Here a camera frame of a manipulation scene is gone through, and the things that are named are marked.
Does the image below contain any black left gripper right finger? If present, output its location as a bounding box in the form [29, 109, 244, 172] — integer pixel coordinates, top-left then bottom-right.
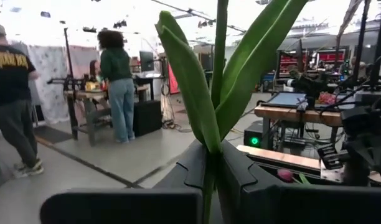
[214, 139, 381, 224]

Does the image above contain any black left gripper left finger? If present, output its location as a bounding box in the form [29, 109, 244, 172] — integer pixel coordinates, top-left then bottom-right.
[39, 139, 209, 224]

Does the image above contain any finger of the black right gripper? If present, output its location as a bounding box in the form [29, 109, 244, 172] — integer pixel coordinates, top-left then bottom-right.
[317, 142, 350, 170]

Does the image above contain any dark pink artificial tulip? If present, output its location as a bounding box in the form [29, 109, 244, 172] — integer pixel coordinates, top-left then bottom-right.
[276, 169, 311, 185]

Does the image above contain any green flower stem with leaves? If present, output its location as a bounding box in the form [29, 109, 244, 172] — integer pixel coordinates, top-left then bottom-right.
[155, 0, 308, 224]

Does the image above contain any wooden table with metal legs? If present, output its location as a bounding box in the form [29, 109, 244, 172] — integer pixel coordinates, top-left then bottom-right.
[254, 104, 344, 150]

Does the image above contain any flat blue screen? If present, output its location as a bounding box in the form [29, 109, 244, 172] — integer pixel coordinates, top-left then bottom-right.
[265, 91, 307, 109]

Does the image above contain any red storage shelving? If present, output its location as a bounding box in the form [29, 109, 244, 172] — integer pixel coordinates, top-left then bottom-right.
[278, 49, 347, 77]

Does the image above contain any black computer with green light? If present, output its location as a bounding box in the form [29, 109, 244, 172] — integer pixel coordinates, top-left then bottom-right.
[243, 121, 265, 149]

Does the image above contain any black floor box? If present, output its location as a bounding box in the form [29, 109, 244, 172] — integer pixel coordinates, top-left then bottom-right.
[133, 100, 163, 138]

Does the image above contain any wooden workbench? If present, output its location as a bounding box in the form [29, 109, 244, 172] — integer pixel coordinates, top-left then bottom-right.
[63, 88, 113, 147]

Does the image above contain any red banner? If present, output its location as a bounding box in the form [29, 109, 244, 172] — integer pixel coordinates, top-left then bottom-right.
[167, 62, 181, 95]

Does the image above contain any person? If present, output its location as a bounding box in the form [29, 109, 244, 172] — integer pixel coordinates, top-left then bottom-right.
[88, 59, 101, 83]
[0, 21, 45, 180]
[96, 29, 137, 144]

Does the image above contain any dark computer monitor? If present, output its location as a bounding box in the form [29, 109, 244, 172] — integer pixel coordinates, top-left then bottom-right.
[139, 50, 155, 72]

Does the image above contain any white patterned curtain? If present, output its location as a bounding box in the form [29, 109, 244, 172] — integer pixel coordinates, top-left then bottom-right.
[9, 43, 101, 125]

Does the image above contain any black aluminium table frame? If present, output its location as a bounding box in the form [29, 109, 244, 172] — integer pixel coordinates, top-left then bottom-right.
[245, 152, 381, 187]

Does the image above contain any floor cable bundle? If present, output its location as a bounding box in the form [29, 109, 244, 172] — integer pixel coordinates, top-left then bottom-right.
[161, 93, 193, 133]

